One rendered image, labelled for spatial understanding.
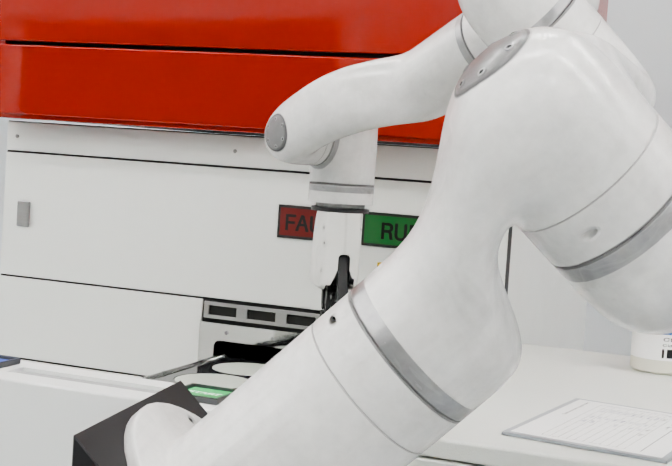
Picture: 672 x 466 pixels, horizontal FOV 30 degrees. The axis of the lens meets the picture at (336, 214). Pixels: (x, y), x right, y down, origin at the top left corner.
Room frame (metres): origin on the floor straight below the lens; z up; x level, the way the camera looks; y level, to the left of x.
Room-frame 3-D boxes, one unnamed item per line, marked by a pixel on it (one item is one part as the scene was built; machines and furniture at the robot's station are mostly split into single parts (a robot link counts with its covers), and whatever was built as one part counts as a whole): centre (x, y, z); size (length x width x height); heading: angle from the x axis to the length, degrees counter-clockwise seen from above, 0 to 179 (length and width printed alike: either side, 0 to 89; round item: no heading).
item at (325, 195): (1.62, 0.00, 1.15); 0.09 x 0.08 x 0.03; 11
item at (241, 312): (1.78, -0.02, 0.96); 0.44 x 0.01 x 0.02; 69
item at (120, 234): (1.85, 0.14, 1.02); 0.82 x 0.03 x 0.40; 69
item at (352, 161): (1.61, 0.00, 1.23); 0.09 x 0.08 x 0.13; 131
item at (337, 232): (1.62, 0.00, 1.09); 0.10 x 0.07 x 0.11; 11
